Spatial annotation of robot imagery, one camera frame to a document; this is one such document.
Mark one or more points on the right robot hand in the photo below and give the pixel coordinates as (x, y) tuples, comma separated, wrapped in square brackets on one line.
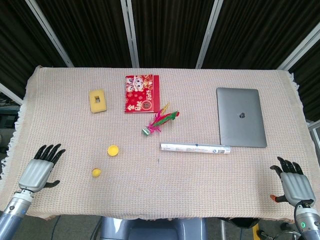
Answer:
[(296, 183)]

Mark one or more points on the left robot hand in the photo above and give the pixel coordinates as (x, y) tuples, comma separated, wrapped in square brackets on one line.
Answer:
[(37, 172)]

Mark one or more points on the small yellow ball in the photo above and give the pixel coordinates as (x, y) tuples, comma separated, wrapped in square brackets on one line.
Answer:
[(96, 172)]

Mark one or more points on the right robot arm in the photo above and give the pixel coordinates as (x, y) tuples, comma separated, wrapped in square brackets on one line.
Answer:
[(307, 220)]

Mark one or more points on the yellow round cap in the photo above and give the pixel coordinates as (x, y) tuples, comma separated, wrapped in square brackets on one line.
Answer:
[(113, 150)]

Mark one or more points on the grey laptop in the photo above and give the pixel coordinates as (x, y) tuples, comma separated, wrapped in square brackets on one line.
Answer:
[(240, 117)]

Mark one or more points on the yellow sponge with rectangular hole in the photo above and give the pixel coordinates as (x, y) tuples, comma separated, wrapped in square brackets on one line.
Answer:
[(98, 101)]

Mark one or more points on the silver printed tube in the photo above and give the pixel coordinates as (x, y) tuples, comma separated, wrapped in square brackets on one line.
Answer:
[(195, 148)]

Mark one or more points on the beige woven tablecloth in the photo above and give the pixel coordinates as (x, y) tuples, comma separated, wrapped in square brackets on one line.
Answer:
[(160, 150)]

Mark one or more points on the red spiral 2025 calendar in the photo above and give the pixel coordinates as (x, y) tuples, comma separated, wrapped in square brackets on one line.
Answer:
[(141, 93)]

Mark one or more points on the colourful feather shuttlecock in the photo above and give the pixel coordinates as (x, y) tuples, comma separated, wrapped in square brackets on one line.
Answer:
[(158, 121)]

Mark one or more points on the black curtain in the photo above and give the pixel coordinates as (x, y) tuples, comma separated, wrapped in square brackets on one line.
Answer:
[(87, 30)]

